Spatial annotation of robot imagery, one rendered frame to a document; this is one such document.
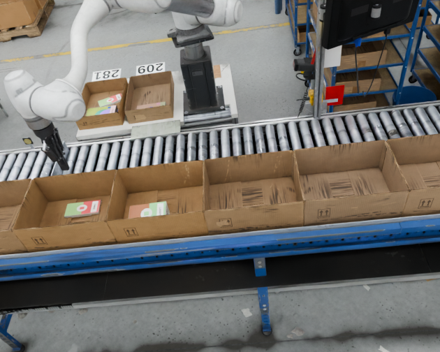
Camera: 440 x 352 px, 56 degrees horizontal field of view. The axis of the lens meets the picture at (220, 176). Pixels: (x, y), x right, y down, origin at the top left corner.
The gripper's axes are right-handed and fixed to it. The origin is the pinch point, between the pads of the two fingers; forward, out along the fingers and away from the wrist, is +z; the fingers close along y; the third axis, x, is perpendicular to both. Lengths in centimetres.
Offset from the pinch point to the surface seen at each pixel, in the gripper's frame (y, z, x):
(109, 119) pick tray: 79, 41, 12
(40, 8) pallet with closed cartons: 421, 107, 209
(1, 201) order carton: 7, 29, 45
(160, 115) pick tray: 82, 42, -19
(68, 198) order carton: 8.9, 31.8, 12.7
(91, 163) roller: 48, 47, 17
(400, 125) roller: 62, 44, -155
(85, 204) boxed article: 3.6, 30.7, 2.5
